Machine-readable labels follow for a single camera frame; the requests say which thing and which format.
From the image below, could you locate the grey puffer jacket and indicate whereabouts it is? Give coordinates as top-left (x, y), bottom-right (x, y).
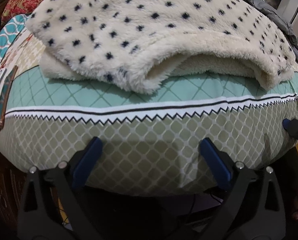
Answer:
top-left (246, 0), bottom-right (298, 62)

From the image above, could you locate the white spotted fleece blanket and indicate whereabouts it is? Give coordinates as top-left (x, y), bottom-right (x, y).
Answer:
top-left (26, 0), bottom-right (296, 94)

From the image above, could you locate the patterned teal beige bedsheet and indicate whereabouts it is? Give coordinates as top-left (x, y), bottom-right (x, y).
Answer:
top-left (0, 15), bottom-right (298, 194)

